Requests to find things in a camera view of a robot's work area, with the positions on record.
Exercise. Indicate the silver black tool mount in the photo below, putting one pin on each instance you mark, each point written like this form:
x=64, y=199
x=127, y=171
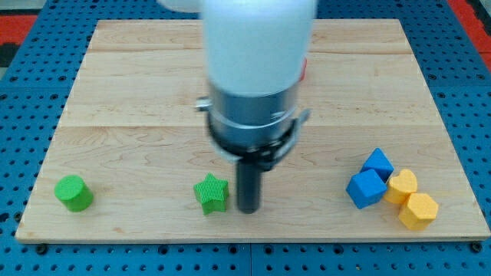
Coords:
x=257, y=129

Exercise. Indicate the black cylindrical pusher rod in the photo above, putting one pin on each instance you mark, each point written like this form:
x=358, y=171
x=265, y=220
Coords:
x=248, y=185

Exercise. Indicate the green star block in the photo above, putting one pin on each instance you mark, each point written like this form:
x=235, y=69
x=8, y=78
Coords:
x=212, y=194

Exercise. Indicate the red block behind arm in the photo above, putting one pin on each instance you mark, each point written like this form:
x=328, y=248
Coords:
x=304, y=65

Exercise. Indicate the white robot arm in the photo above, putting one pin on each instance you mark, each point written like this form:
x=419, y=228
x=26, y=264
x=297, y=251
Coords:
x=255, y=58

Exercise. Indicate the blue cube block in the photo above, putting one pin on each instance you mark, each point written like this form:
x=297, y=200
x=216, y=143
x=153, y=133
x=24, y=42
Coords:
x=366, y=188

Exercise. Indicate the blue diamond block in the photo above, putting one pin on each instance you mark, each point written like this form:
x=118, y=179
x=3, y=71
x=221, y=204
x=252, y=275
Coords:
x=378, y=162

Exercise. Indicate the wooden board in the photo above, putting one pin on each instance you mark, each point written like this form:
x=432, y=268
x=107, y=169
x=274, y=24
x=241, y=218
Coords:
x=130, y=131

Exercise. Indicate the yellow heart block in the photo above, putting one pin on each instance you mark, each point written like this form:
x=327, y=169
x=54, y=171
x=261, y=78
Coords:
x=400, y=186

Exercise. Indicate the yellow hexagon block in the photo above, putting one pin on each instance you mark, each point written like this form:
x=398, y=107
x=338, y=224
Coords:
x=418, y=211

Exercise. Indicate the green cylinder block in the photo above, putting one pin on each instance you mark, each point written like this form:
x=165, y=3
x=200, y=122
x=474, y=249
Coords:
x=73, y=193

